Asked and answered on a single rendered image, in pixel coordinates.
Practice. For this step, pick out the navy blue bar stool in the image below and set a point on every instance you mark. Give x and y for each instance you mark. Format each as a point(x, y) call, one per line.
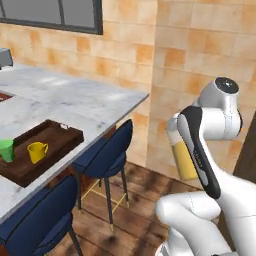
point(110, 153)
point(36, 216)

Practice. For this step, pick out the dark brown wooden tray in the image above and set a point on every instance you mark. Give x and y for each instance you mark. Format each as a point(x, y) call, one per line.
point(56, 138)

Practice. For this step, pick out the dark framed window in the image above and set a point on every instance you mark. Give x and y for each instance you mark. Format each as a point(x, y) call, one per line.
point(66, 11)

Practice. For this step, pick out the grey appliance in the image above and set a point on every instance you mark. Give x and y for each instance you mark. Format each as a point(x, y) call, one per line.
point(5, 57)

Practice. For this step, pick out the reddish brown sink basin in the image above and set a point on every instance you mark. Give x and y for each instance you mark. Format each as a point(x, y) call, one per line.
point(4, 96)

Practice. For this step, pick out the dark brown wooden panel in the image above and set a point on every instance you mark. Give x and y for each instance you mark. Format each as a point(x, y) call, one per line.
point(247, 156)

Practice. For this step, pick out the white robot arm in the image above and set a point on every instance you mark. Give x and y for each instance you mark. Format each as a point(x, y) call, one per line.
point(213, 120)

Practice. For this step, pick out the green cup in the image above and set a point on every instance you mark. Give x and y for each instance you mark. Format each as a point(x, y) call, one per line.
point(6, 150)

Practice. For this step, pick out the yellow mug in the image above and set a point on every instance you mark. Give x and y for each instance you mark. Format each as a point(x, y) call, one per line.
point(36, 152)

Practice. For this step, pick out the clear pitcher with yellow juice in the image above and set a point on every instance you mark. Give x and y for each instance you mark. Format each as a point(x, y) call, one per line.
point(182, 160)

